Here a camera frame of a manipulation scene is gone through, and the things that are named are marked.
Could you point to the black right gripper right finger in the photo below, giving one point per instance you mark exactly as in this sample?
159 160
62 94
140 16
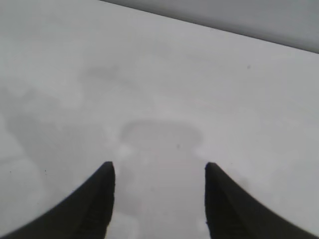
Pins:
231 211

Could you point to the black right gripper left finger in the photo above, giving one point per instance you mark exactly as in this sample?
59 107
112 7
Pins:
84 211

